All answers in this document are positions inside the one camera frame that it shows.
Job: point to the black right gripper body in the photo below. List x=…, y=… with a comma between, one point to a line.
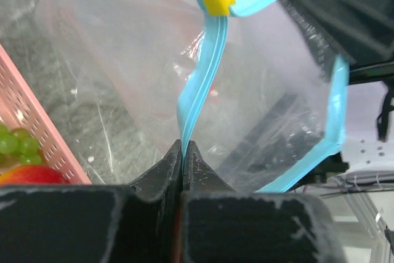
x=360, y=30

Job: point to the green grape bunch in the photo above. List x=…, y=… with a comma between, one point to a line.
x=18, y=146

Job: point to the aluminium frame rail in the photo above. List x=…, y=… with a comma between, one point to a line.
x=356, y=187

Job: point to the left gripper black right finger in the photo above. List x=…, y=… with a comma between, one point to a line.
x=219, y=224

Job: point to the clear blue-zipper zip bag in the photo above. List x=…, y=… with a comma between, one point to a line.
x=252, y=82

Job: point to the pink perforated plastic basket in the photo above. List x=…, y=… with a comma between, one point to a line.
x=20, y=108

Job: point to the yellow-red peach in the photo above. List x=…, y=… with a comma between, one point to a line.
x=32, y=174

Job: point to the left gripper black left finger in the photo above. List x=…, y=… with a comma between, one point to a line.
x=137, y=222

